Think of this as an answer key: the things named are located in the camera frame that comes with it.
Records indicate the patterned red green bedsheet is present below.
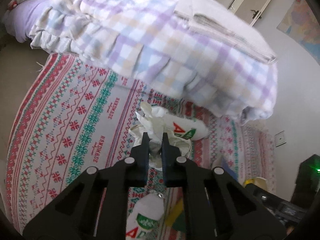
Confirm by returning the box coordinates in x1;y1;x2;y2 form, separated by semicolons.
5;54;276;232

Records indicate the folded white towel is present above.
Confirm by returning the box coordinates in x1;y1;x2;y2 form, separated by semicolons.
174;0;277;64

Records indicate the torn blue cookie box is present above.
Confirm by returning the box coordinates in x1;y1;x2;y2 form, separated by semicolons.
212;155;238;181

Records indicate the Hello Kitty plush toy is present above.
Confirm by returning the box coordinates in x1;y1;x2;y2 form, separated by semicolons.
7;0;27;11

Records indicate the yellow green scrub sponge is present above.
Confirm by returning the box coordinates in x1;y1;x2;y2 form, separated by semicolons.
165;198;186;233

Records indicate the plaid folded quilt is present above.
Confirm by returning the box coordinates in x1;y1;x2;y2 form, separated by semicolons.
30;0;278;124

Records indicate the colourful wall map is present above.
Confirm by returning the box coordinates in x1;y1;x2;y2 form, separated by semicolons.
277;0;319;64

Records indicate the white red-label AD bottle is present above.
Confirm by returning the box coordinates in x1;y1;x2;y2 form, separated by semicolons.
151;106;209;140

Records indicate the lavender bed mattress sheet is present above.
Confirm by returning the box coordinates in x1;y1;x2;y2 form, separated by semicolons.
2;0;50;43

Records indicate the white green-label yogurt bottle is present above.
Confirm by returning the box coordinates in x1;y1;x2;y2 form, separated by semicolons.
126;191;164;239

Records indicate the white tissue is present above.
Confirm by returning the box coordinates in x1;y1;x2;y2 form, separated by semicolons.
129;102;191;171

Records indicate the wall power socket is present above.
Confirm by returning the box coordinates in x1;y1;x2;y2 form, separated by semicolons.
274;131;286;147

